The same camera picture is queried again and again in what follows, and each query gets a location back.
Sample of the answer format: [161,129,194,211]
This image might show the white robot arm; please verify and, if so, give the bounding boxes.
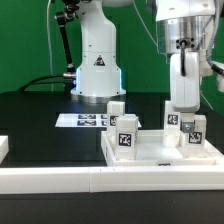
[72,0,224,133]

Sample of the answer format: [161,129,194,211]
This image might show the white fence wall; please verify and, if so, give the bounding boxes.
[0,166,224,194]
[0,136,9,164]

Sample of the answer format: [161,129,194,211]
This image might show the white hanging cable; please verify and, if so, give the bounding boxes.
[46,0,56,92]

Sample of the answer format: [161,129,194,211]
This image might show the white square table top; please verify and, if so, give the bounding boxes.
[101,130,224,166]

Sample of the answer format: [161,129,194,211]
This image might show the black cable bundle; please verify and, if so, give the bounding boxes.
[18,73,77,92]

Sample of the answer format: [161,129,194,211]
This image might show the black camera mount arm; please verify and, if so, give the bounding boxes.
[54,0,81,78]

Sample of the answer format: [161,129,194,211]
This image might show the white front fence wall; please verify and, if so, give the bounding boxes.
[0,166,224,194]

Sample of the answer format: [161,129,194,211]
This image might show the fiducial marker sheet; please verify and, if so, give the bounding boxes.
[54,113,142,128]

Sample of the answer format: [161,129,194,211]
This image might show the white left fence wall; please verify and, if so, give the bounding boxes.
[0,136,9,164]

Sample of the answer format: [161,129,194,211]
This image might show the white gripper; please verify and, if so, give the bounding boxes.
[170,51,200,133]

